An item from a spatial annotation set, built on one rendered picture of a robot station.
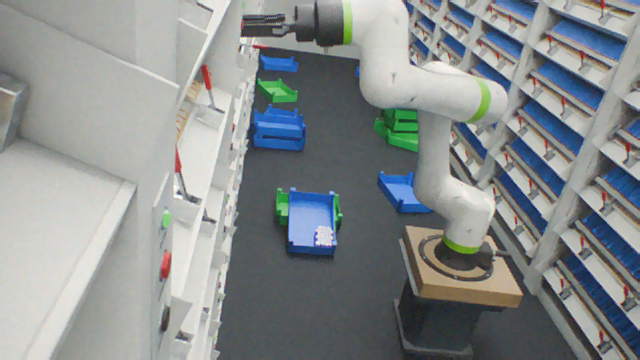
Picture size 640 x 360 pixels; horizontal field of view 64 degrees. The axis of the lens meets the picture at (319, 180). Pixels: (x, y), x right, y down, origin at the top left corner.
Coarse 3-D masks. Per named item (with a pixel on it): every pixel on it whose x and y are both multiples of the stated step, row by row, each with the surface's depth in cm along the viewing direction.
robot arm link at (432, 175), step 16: (432, 64) 145; (432, 128) 152; (448, 128) 154; (432, 144) 156; (448, 144) 159; (432, 160) 160; (448, 160) 163; (416, 176) 169; (432, 176) 164; (448, 176) 167; (416, 192) 172; (432, 192) 167; (432, 208) 169
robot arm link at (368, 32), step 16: (352, 0) 104; (368, 0) 103; (384, 0) 102; (400, 0) 104; (352, 16) 102; (368, 16) 102; (384, 16) 102; (400, 16) 103; (352, 32) 103; (368, 32) 103; (384, 32) 102; (400, 32) 103; (368, 48) 103
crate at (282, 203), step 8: (280, 192) 246; (280, 200) 249; (288, 200) 251; (336, 200) 251; (280, 208) 231; (288, 208) 247; (336, 208) 250; (280, 216) 232; (336, 216) 247; (280, 224) 234; (336, 224) 236
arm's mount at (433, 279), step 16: (416, 240) 178; (432, 240) 179; (416, 256) 169; (432, 256) 171; (496, 256) 177; (416, 272) 166; (432, 272) 163; (448, 272) 164; (464, 272) 166; (480, 272) 167; (496, 272) 169; (432, 288) 158; (448, 288) 158; (464, 288) 158; (480, 288) 160; (496, 288) 161; (512, 288) 162; (496, 304) 162; (512, 304) 162
